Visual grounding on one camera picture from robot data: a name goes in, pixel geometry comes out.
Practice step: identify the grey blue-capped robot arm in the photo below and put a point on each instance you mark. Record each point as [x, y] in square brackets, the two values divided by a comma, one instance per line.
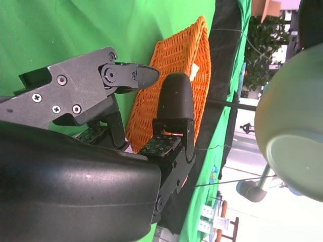
[251, 190]

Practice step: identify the green leafy plant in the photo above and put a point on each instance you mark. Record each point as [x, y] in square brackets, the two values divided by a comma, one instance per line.
[265, 50]

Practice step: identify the green tablecloth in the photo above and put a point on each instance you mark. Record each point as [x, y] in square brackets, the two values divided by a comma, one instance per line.
[75, 25]

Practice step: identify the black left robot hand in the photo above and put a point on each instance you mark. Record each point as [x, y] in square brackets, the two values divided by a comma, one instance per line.
[311, 22]

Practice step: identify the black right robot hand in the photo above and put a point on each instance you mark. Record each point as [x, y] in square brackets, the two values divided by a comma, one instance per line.
[75, 189]

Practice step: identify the orange wicker basket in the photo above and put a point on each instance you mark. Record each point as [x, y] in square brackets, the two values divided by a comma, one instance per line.
[176, 58]

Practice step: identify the grey-green round bowl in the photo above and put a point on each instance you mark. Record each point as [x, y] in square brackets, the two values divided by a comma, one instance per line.
[290, 126]

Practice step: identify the black tripod pole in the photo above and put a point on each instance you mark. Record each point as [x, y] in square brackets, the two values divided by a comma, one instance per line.
[234, 104]

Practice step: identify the brown wooden rack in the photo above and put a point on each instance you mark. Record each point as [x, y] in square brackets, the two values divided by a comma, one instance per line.
[228, 221]

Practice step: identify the brown cardboard box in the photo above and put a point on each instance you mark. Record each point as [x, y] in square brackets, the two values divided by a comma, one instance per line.
[265, 7]

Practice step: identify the black backdrop cloth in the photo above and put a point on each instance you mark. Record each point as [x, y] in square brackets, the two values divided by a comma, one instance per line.
[222, 63]

